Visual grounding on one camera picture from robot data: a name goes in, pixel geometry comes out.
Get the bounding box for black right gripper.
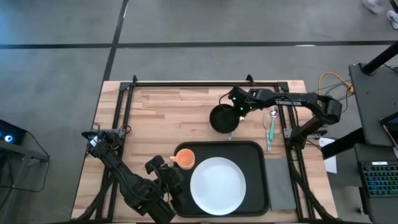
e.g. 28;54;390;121
228;86;261;123

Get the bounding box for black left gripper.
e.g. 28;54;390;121
144;155;188;208

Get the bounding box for black bowl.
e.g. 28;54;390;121
209;103;241;134

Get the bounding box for orange ceramic mug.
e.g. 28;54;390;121
169;147;197;171

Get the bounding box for white round plate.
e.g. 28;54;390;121
189;156;248;217

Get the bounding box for black plastic tray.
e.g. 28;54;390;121
172;140;271;218

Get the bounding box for grey cloth napkin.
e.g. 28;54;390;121
264;157;297;212

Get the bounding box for white paper sheet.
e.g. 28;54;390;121
318;136;338;174

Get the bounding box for grey desk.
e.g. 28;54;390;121
348;62;398;147

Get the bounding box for black slanted pole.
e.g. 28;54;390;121
361;41;398;76

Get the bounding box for laptop screen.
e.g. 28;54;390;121
379;111;398;151

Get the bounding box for backlit computer keyboard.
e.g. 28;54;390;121
358;161;398;199

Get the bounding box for dark lower desk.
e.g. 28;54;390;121
353;142;398;224

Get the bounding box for person's foot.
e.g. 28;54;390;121
361;0;382;15
386;9;398;30

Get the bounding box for black box with blue light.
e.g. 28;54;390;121
0;119;27;146

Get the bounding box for spoon with teal handle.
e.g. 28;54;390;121
269;108;279;142

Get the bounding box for black aluminium table frame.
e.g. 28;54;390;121
73;74;341;223

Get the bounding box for yellow cable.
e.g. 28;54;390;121
318;72;354;95

